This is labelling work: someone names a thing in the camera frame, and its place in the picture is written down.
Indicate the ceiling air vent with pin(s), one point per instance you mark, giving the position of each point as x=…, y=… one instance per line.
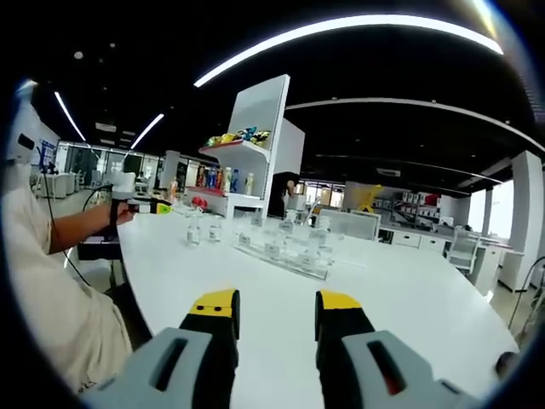
x=388, y=172

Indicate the green snack bag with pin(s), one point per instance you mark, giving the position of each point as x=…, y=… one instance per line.
x=215, y=142

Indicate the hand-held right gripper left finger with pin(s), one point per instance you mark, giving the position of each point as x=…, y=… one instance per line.
x=183, y=366

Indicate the person in beige trousers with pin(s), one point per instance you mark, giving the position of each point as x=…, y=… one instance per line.
x=55, y=307

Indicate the white mesh office chair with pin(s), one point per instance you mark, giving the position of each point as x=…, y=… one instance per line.
x=464, y=251

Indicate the straight ceiling light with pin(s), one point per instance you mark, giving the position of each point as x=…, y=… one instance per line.
x=70, y=116
x=147, y=130

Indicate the cream drink bottle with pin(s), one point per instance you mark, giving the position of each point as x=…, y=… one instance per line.
x=228, y=179

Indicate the dark snack tube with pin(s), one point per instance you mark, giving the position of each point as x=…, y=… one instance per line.
x=200, y=176

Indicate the small blue drink bottle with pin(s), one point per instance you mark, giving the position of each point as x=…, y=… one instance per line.
x=236, y=181

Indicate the clear acrylic reagent rack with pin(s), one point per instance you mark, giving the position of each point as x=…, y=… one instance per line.
x=272, y=251

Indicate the large blue drink bottle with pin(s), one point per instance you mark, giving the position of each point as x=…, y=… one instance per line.
x=210, y=178

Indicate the person's left hand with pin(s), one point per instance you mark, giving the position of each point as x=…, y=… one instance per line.
x=122, y=215

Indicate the black mouse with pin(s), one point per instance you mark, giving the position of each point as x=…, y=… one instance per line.
x=506, y=364

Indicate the black open box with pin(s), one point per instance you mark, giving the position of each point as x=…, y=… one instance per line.
x=100, y=249

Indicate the background storage shelf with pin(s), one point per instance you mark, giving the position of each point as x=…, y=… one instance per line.
x=417, y=206

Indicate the blue black snack bag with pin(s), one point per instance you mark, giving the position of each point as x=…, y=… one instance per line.
x=247, y=133

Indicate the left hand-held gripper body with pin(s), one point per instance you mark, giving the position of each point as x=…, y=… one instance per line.
x=124, y=186

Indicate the curved ceiling light strip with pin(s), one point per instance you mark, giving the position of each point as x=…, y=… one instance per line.
x=362, y=20

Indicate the row of white desks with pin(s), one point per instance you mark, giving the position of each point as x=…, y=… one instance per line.
x=426, y=240

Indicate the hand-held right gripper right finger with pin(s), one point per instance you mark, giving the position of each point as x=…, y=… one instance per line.
x=366, y=366

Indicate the grey desk partition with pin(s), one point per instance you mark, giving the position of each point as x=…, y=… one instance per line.
x=349, y=225

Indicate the blue wall poster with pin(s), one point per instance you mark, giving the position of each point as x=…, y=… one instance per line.
x=47, y=151

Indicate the red snack tube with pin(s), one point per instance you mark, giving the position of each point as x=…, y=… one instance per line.
x=219, y=179

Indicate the pale drink bottle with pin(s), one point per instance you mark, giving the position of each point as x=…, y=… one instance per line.
x=250, y=184

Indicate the white display shelf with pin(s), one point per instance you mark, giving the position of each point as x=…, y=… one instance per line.
x=259, y=106

